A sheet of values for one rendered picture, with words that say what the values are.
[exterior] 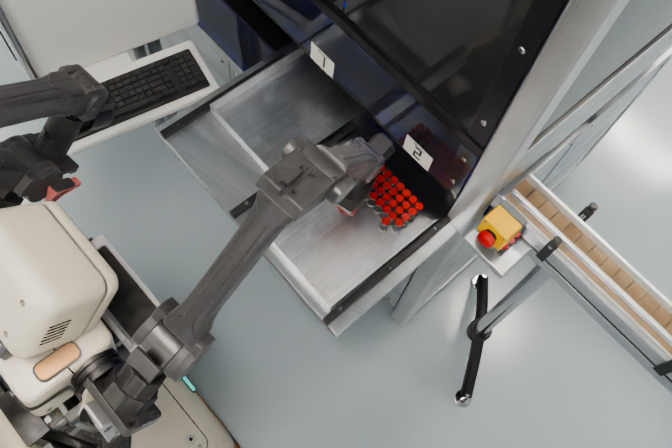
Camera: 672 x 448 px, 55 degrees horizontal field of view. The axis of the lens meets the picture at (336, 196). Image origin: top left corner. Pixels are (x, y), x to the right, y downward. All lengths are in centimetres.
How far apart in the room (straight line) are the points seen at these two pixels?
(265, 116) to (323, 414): 110
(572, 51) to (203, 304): 67
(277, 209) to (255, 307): 154
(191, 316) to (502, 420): 161
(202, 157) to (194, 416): 81
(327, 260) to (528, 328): 120
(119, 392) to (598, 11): 91
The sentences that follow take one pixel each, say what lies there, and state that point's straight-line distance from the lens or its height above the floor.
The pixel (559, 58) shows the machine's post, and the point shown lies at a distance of 108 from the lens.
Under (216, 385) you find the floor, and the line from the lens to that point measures 236.
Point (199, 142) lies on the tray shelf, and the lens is 169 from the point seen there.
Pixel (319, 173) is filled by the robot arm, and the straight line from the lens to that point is 92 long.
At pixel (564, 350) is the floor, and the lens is 259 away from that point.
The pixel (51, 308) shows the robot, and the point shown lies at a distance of 104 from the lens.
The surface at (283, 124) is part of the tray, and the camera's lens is 170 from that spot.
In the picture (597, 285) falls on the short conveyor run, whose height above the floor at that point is 93.
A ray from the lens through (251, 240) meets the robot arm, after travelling 93.
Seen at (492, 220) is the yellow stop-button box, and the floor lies 103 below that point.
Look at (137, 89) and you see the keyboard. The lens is 186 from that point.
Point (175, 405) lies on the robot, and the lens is 208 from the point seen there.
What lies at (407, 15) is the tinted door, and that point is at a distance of 131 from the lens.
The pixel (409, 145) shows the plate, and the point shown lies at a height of 102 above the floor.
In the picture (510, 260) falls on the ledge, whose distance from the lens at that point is 163.
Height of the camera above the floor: 232
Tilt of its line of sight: 64 degrees down
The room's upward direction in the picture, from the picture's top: 10 degrees clockwise
